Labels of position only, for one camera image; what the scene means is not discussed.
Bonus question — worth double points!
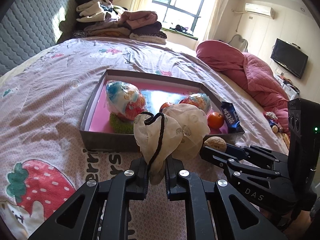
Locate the small colourful toy figure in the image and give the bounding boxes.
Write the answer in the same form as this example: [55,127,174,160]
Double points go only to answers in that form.
[264,112,283,134]

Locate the pile of folded clothes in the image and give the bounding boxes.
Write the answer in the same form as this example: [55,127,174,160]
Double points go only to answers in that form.
[59,0,167,45]

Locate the brown walnut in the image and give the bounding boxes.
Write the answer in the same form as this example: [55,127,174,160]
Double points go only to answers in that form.
[204,137,227,152]

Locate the grey quilted headboard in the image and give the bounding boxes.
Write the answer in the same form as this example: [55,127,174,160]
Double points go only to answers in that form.
[1,0,77,75]

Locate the green fuzzy curved toy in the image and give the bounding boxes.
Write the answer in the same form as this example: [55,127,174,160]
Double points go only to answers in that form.
[109,113,133,134]

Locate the pink Chinese exercise book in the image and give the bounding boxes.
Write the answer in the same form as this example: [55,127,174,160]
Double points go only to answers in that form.
[83,76,221,133]

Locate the pink strawberry print bedsheet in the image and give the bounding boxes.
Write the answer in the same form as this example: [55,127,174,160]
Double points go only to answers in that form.
[1,38,287,239]

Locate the blue snack packet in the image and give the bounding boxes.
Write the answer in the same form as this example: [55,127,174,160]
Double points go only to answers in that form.
[220,101,240,133]

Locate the clothes on window sill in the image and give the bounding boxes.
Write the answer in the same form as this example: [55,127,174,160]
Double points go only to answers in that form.
[170,24,193,36]

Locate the cream curtain right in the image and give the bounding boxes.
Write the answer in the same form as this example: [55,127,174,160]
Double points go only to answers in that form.
[203,0,229,40]

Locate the shallow grey cardboard box lid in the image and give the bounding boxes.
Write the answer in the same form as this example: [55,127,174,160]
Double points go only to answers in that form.
[79,68,246,153]

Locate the white wall air conditioner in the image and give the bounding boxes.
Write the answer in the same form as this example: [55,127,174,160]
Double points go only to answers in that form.
[245,3,276,19]

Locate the small orange mandarin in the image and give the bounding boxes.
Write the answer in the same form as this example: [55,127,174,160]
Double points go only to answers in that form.
[207,112,225,129]

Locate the large orange mandarin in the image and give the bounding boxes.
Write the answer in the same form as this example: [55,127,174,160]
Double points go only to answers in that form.
[159,102,175,113]

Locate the dark framed window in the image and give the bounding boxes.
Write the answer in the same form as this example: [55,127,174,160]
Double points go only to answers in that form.
[150,0,205,33]

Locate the white drawer cabinet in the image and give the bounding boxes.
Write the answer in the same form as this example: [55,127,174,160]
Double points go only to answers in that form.
[274,75,300,100]

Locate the black wall television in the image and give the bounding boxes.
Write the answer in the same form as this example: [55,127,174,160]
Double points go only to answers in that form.
[271,39,309,79]

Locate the pink surprise egg toy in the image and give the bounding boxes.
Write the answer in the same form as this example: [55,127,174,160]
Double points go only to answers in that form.
[180,93,212,114]

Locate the cream mesh drawstring bag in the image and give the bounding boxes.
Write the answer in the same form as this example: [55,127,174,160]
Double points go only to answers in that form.
[133,103,210,185]

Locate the pink quilted duvet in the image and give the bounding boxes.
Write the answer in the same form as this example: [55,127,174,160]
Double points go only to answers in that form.
[196,40,290,135]

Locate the blue surprise egg toy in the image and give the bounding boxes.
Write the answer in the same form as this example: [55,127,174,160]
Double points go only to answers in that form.
[105,80,146,121]

